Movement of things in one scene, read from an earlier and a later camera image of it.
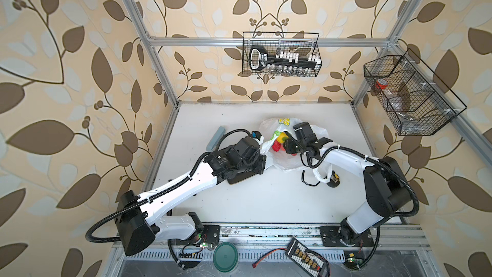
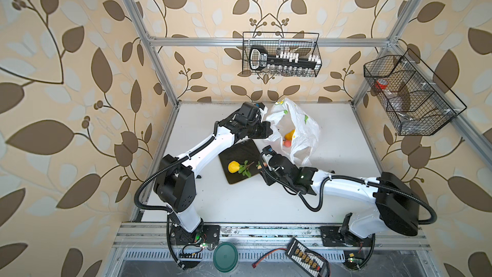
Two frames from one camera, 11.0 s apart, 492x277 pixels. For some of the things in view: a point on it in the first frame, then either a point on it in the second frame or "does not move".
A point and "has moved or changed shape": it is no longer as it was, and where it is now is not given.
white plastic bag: (270, 127) has moved or changed shape
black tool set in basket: (282, 61) does not move
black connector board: (307, 260) does not move
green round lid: (225, 256) does not move
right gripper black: (287, 146) → (265, 173)
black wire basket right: (418, 103) does not move
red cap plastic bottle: (393, 99) does not move
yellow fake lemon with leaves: (282, 136) has moved or changed shape
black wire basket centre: (281, 54) does not move
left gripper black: (261, 167) → (265, 132)
